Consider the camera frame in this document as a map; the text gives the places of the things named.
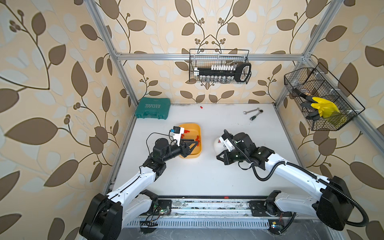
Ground green plastic tool case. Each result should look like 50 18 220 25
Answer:
135 98 171 120

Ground white dome with screws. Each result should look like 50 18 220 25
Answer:
214 136 228 156

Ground black corrugated cable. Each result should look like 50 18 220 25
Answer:
223 129 370 228

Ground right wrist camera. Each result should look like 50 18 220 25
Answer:
214 136 235 154

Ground black wire basket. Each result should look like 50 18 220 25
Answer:
284 63 366 131
188 48 252 85

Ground yellow rubber glove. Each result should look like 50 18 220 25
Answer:
315 97 341 118

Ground silver combination wrench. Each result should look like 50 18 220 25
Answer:
243 108 260 115

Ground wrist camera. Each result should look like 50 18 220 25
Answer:
170 126 185 146
214 136 235 154

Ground black wire basket back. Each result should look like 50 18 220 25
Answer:
188 48 252 85

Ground yellow plastic tray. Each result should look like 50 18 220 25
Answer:
179 123 203 159

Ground socket set holder rail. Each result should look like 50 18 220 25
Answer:
192 63 252 84

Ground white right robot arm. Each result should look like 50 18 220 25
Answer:
214 131 355 231

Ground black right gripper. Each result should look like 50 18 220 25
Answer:
216 147 248 165

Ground green handled ratchet wrench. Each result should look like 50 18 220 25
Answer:
250 109 264 121

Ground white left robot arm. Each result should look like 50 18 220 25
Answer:
79 138 198 240

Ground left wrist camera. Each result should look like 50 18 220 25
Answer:
170 126 185 146

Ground black wire basket right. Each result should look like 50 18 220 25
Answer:
284 63 366 131

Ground black pliers in basket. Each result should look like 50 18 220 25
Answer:
294 88 321 121

